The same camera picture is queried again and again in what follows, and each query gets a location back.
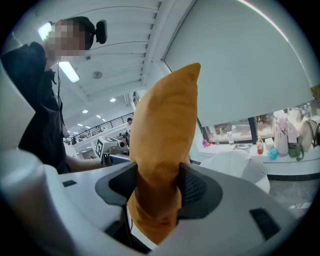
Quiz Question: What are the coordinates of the rectangular ceiling light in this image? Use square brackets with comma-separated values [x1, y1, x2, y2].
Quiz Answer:
[37, 21, 55, 42]
[58, 61, 81, 84]

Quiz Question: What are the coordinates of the white egg-shaped beanbag chair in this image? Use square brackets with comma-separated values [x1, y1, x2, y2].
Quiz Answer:
[199, 149, 271, 194]

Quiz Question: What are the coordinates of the black head-worn camera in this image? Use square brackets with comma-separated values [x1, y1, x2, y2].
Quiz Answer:
[95, 19, 109, 45]

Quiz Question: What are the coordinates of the small green bag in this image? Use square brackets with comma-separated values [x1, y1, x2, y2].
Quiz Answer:
[287, 142, 305, 162]

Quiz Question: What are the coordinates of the clear water bottle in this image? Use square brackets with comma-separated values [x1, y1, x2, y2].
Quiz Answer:
[226, 130, 236, 147]

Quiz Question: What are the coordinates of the white window ledge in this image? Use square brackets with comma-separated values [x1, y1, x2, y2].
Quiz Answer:
[197, 139, 320, 176]

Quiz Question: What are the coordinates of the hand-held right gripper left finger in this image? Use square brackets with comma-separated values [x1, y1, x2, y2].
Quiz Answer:
[0, 149, 139, 256]

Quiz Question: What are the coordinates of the pink backpack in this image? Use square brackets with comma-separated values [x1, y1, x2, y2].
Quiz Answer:
[273, 116, 300, 158]

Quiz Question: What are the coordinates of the black balcony railing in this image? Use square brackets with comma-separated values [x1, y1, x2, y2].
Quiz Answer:
[71, 112, 135, 146]

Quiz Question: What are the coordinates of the person's black-clothed body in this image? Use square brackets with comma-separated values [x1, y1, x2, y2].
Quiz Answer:
[0, 41, 72, 175]

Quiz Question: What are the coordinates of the white roller blind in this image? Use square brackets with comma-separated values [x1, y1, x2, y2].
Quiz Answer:
[163, 0, 314, 128]

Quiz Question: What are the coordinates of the orange cushion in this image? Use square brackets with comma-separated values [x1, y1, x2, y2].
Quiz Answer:
[127, 62, 202, 246]

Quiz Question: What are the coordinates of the dark printed book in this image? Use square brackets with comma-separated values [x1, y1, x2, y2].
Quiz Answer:
[233, 142, 254, 151]

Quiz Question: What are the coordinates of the person's left forearm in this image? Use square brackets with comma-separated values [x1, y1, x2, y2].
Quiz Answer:
[66, 154, 106, 173]

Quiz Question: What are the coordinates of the beige handbag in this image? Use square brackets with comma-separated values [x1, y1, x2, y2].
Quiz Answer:
[298, 119, 319, 153]

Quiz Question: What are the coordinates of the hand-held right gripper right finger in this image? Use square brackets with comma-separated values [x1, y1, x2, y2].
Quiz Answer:
[154, 162, 308, 256]

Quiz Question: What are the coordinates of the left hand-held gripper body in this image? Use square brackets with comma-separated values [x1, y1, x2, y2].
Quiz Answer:
[95, 136, 130, 166]

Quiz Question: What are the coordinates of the person's head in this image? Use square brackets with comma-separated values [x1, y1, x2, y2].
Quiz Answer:
[44, 16, 95, 63]

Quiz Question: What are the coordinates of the red drink bottle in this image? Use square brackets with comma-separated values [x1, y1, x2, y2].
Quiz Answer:
[256, 135, 265, 156]

